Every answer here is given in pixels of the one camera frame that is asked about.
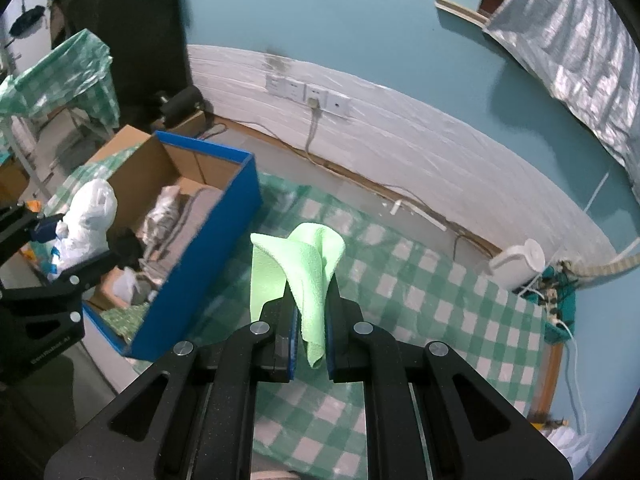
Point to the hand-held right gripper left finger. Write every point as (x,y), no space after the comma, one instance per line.
(292,345)

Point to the green checked tablecloth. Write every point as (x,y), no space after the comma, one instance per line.
(425,310)

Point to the grey towel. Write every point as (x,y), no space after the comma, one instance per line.
(200,220)

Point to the silver foil curtain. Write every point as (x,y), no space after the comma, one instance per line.
(575,35)

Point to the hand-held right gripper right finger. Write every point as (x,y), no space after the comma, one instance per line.
(331,345)

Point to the green patterned bag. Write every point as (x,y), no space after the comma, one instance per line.
(125,322)

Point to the blue-edged cardboard box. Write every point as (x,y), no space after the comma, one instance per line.
(215,260)

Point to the black cabinet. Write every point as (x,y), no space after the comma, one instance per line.
(145,35)

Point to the white wall socket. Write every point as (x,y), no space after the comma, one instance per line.
(338,105)
(275,85)
(295,90)
(316,94)

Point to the black cylindrical device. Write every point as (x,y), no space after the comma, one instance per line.
(180,102)

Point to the teal plastic basket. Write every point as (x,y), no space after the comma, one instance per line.
(562,327)

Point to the checked cloth side table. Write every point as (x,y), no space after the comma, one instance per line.
(60,75)

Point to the black cloth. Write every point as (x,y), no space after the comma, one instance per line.
(125,247)

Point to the white plastic bag bundle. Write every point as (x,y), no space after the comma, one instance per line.
(90,215)

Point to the white pink plastic bag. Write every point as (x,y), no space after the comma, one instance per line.
(162,215)

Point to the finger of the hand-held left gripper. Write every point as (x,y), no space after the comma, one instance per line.
(75,280)
(45,230)

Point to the light green cloth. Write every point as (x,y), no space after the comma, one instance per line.
(305,270)

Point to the white paper roll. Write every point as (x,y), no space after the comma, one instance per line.
(520,262)

